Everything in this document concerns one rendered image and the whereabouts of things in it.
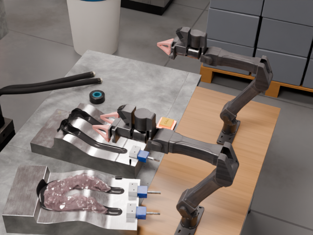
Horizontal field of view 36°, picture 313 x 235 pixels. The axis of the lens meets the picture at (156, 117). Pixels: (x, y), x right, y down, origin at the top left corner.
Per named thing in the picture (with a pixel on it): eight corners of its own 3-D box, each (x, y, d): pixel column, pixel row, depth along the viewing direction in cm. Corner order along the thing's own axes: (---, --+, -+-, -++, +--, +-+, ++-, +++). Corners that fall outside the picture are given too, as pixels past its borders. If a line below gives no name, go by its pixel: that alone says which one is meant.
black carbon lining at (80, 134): (137, 136, 222) (138, 120, 216) (125, 160, 210) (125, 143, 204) (68, 118, 230) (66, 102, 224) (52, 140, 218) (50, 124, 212)
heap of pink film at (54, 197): (111, 183, 201) (111, 170, 196) (107, 217, 188) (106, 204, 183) (48, 180, 201) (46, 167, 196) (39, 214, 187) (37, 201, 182)
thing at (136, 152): (161, 161, 212) (161, 152, 208) (157, 169, 208) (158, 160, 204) (132, 153, 215) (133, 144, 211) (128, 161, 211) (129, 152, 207)
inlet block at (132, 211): (159, 213, 194) (160, 204, 191) (159, 223, 190) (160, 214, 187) (127, 211, 194) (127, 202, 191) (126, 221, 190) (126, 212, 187)
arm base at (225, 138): (217, 130, 226) (232, 134, 225) (229, 106, 241) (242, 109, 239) (215, 143, 231) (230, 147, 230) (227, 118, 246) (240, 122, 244)
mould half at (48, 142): (153, 142, 230) (155, 120, 221) (134, 181, 211) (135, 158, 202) (57, 117, 241) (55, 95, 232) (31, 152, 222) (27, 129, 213)
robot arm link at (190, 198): (173, 207, 187) (222, 168, 164) (179, 195, 192) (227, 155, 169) (185, 217, 187) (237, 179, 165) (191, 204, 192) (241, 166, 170)
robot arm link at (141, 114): (129, 119, 165) (162, 127, 162) (139, 104, 171) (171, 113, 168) (130, 144, 173) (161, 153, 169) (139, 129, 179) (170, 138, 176)
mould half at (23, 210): (139, 188, 208) (140, 169, 201) (136, 238, 188) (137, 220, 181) (22, 182, 207) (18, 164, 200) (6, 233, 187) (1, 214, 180)
